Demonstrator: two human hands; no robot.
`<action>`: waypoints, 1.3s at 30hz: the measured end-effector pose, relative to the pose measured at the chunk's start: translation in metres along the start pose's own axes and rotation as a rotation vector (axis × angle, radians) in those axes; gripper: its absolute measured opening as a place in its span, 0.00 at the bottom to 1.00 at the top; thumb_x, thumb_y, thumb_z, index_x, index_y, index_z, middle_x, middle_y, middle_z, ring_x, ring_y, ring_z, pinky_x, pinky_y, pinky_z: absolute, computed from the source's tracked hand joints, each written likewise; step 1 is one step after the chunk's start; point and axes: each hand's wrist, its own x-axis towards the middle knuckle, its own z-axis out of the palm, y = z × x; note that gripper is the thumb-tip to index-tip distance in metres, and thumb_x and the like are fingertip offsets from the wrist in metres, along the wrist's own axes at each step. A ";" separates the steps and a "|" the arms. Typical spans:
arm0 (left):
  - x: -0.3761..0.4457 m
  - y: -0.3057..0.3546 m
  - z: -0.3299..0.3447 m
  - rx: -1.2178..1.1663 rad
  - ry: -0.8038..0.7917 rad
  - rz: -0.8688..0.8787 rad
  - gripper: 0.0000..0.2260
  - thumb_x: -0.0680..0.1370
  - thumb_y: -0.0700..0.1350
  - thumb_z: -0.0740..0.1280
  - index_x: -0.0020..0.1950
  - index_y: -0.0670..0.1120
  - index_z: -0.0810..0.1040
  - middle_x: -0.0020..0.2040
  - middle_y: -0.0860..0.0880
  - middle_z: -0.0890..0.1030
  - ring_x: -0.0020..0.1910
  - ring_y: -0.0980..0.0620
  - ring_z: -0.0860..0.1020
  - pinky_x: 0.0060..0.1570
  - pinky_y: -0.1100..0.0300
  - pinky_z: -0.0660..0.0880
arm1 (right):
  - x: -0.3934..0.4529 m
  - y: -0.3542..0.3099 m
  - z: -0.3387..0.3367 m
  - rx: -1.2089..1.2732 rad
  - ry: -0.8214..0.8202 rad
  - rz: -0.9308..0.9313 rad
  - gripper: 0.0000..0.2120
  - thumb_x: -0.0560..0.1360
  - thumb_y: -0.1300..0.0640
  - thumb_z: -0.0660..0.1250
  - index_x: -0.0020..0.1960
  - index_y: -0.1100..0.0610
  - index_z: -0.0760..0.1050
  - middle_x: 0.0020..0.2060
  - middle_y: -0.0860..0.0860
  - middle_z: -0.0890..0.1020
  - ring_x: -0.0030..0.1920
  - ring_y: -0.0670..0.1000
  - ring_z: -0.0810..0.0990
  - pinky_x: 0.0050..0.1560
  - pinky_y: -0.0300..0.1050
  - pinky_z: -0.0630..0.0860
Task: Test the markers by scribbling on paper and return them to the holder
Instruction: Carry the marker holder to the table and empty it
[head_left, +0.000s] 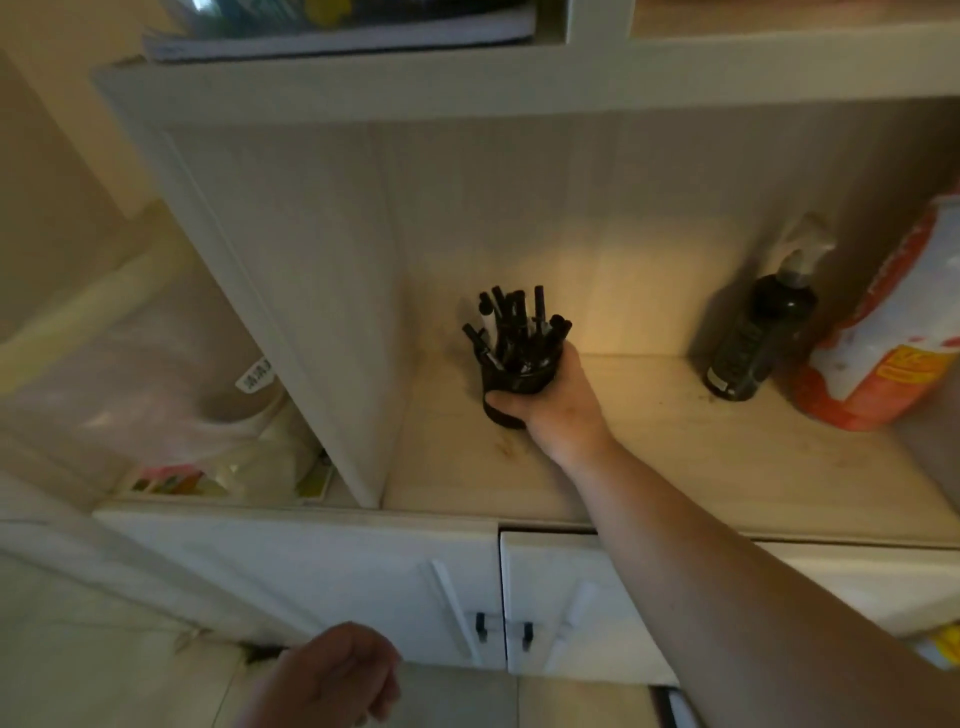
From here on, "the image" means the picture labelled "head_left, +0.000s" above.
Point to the orange white package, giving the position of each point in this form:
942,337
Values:
892,330

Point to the black mesh pen holder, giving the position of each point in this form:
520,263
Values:
525,379

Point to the person's right forearm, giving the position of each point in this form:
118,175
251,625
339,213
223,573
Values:
712,592

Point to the pile of black pens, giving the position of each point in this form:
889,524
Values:
514,322

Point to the white cabinet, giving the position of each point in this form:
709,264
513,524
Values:
337,225

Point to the clear plastic bag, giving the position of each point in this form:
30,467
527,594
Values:
112,390

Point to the person's left hand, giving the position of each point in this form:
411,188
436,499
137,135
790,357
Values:
330,675

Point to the white cabinet door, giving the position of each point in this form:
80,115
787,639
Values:
547,585
300,570

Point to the person's right hand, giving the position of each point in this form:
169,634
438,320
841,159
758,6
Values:
562,420

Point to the black spray bottle white trigger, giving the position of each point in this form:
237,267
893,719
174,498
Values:
757,337

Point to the yellow package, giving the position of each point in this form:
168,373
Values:
941,649

